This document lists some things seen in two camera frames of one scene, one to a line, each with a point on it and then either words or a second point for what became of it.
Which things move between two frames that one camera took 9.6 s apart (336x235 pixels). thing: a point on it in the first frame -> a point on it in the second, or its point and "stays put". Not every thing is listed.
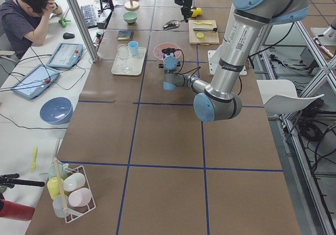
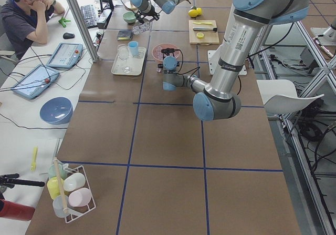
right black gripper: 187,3 -> 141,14
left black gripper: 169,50 stays put
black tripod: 9,180 stays put
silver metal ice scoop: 172,24 -> 140,28
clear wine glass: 123,53 stays put
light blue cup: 134,47 stays put
